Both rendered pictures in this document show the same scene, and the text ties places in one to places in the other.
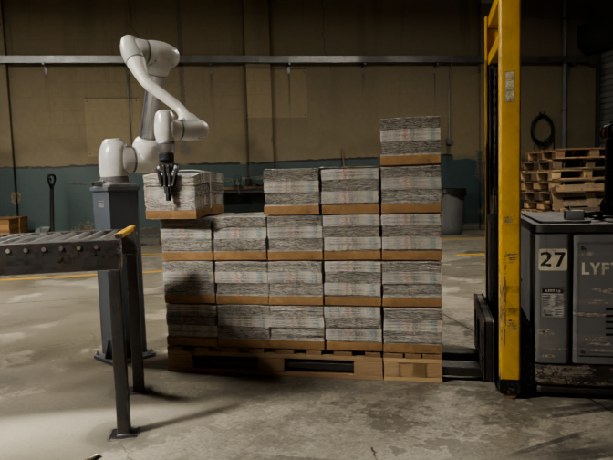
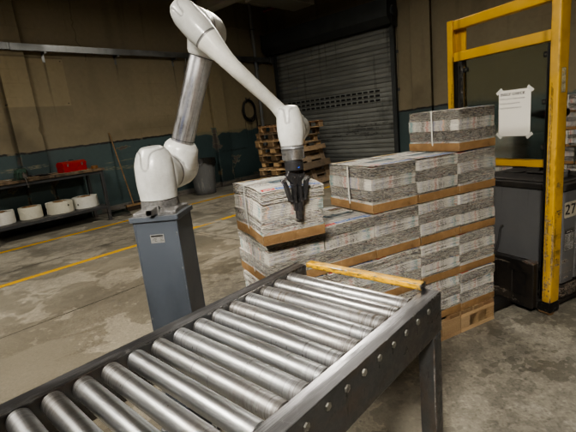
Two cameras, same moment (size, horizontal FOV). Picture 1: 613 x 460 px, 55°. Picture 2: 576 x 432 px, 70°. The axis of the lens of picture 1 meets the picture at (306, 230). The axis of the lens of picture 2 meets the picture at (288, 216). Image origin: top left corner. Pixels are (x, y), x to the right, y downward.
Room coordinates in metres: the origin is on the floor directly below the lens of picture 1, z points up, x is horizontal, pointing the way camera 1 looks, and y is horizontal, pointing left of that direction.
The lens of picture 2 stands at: (1.71, 1.73, 1.31)
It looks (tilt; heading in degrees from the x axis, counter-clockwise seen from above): 13 degrees down; 322
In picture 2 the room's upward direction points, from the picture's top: 6 degrees counter-clockwise
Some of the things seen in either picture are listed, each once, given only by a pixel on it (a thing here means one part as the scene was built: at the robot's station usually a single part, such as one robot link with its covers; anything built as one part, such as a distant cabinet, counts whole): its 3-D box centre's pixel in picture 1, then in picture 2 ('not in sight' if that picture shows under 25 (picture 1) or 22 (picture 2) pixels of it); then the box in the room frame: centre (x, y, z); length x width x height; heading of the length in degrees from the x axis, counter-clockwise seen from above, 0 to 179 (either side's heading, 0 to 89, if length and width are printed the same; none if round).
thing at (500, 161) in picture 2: not in sight; (504, 161); (2.92, -1.01, 0.92); 0.57 x 0.01 x 0.05; 168
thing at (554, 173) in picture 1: (574, 193); (291, 153); (8.66, -3.94, 0.65); 1.33 x 0.94 x 1.30; 103
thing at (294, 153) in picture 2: (165, 147); (292, 153); (2.97, 0.69, 1.19); 0.09 x 0.09 x 0.06
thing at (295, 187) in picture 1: (298, 192); (370, 183); (3.15, 0.03, 0.95); 0.38 x 0.29 x 0.23; 168
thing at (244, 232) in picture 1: (277, 289); (357, 283); (3.17, 0.17, 0.42); 1.17 x 0.39 x 0.83; 78
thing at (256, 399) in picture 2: not in sight; (212, 375); (2.49, 1.38, 0.77); 0.47 x 0.05 x 0.05; 9
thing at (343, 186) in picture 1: (353, 190); (412, 176); (3.08, -0.25, 0.95); 0.38 x 0.29 x 0.23; 169
